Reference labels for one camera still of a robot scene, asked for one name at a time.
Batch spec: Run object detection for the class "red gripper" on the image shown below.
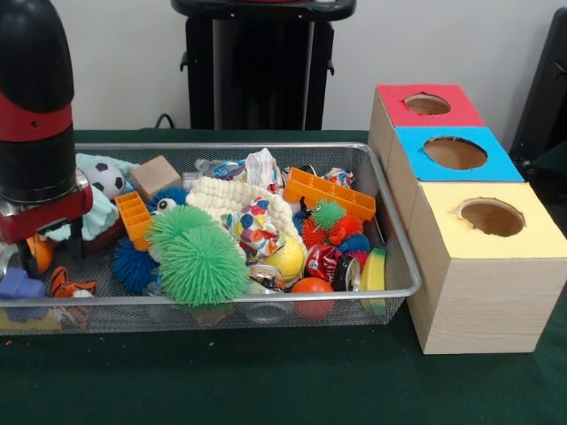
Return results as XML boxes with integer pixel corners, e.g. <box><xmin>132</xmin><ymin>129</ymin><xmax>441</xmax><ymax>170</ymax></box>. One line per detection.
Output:
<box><xmin>0</xmin><ymin>184</ymin><xmax>94</xmax><ymax>278</ymax></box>

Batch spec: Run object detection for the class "tiger plush toy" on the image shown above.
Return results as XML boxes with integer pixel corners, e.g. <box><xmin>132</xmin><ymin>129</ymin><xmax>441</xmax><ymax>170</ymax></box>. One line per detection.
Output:
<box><xmin>49</xmin><ymin>266</ymin><xmax>100</xmax><ymax>299</ymax></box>

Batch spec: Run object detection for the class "wooden box with three holes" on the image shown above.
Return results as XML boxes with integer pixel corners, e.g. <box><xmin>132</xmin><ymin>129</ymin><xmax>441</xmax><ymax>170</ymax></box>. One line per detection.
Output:
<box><xmin>368</xmin><ymin>84</ymin><xmax>567</xmax><ymax>355</ymax></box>

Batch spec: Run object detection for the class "mint green cloth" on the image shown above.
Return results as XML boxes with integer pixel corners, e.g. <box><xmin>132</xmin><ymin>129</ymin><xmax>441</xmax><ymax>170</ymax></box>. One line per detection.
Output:
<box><xmin>44</xmin><ymin>153</ymin><xmax>136</xmax><ymax>242</ymax></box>

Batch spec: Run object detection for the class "blue spiky ball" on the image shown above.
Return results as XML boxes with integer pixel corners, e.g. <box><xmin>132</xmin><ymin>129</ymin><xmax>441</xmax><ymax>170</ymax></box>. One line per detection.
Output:
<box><xmin>113</xmin><ymin>237</ymin><xmax>162</xmax><ymax>296</ymax></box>

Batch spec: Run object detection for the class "orange plastic toy piece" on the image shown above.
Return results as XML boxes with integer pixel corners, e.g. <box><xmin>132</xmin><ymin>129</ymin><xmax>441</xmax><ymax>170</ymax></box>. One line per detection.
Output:
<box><xmin>115</xmin><ymin>190</ymin><xmax>153</xmax><ymax>251</ymax></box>

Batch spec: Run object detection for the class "small soccer ball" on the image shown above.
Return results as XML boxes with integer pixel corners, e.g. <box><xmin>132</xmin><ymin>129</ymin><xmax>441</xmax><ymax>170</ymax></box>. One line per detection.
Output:
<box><xmin>89</xmin><ymin>162</ymin><xmax>127</xmax><ymax>199</ymax></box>

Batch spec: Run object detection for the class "green spiky googly-eyed toy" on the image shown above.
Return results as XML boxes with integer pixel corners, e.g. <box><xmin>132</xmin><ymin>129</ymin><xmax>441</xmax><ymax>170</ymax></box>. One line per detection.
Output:
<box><xmin>146</xmin><ymin>205</ymin><xmax>218</xmax><ymax>258</ymax></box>

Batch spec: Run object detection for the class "large green spiky ball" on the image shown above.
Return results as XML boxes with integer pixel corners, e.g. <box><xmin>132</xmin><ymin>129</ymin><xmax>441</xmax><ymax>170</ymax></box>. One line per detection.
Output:
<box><xmin>159</xmin><ymin>226</ymin><xmax>251</xmax><ymax>307</ymax></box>

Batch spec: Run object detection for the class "cream waffle cloth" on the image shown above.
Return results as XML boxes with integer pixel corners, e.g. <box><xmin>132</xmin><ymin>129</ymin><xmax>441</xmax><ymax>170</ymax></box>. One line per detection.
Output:
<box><xmin>186</xmin><ymin>177</ymin><xmax>302</xmax><ymax>258</ymax></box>

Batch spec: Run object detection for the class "colourful polka-dot cloth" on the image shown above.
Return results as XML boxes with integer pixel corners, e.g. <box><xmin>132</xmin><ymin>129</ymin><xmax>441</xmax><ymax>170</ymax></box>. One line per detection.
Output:
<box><xmin>226</xmin><ymin>199</ymin><xmax>289</xmax><ymax>262</ymax></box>

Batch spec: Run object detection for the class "yellow ball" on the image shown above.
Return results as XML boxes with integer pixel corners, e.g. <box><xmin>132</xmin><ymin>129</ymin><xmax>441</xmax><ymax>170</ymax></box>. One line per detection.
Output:
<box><xmin>266</xmin><ymin>235</ymin><xmax>307</xmax><ymax>282</ymax></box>

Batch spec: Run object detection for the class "green cloth table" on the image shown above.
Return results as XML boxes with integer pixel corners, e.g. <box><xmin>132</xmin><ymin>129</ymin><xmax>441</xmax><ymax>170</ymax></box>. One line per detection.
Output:
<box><xmin>0</xmin><ymin>128</ymin><xmax>567</xmax><ymax>425</ymax></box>

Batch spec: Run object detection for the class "orange plastic tray block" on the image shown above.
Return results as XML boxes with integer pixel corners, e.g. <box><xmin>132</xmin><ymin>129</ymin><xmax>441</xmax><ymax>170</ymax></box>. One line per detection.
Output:
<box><xmin>283</xmin><ymin>166</ymin><xmax>377</xmax><ymax>220</ymax></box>

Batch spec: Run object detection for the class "black floor stand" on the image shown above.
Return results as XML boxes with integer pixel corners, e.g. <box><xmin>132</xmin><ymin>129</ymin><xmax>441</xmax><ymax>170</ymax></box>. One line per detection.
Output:
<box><xmin>512</xmin><ymin>7</ymin><xmax>567</xmax><ymax>178</ymax></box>

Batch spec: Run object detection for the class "wire mesh bin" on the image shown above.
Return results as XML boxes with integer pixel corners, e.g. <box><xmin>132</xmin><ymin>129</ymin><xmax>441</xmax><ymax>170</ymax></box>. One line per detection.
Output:
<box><xmin>0</xmin><ymin>142</ymin><xmax>424</xmax><ymax>334</ymax></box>

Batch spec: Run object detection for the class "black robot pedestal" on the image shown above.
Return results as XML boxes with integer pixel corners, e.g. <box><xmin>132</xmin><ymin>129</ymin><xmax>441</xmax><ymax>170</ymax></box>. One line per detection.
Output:
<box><xmin>171</xmin><ymin>0</ymin><xmax>360</xmax><ymax>131</ymax></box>

